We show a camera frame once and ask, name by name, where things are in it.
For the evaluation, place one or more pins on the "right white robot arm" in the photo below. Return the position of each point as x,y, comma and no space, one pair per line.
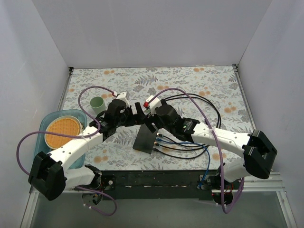
256,153

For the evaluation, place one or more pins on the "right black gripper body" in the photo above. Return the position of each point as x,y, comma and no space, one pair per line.
152,119

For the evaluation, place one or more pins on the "teal plastic tray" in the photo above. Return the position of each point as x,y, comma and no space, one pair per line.
41,145

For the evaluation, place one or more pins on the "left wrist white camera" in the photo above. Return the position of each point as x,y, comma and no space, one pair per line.
124,96

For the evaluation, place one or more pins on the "black network switch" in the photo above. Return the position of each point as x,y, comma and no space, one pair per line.
144,141

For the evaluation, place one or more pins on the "green cup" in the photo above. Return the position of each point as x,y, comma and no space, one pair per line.
98,104

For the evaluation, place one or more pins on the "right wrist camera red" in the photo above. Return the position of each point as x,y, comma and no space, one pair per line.
151,103

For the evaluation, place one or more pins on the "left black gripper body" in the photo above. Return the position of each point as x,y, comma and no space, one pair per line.
132,115

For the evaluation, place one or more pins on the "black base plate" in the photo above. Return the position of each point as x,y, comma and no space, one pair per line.
161,184

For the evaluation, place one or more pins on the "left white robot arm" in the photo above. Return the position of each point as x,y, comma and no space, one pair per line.
51,174

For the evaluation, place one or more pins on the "floral table mat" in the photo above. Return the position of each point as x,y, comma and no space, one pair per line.
220,98

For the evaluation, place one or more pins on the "orange woven plate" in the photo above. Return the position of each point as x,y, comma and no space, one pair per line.
67,125

